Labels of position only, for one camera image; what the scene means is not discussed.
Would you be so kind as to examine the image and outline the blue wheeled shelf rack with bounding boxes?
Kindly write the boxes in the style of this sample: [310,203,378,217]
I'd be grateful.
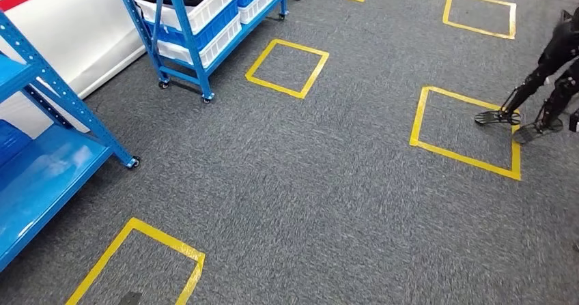
[111,0,289,104]

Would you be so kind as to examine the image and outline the black humanoid robot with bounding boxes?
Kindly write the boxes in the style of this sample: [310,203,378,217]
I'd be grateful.
[474,6,579,145]

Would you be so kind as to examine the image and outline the white car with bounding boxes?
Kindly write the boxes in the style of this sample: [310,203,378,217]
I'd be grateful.
[0,0,148,139]

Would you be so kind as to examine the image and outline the white storage bin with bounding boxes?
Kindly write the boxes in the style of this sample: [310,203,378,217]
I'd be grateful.
[238,0,279,25]
[135,0,238,35]
[156,13,243,69]

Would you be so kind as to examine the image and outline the blue metal shelf rack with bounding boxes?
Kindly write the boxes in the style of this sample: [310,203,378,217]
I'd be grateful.
[0,11,141,272]

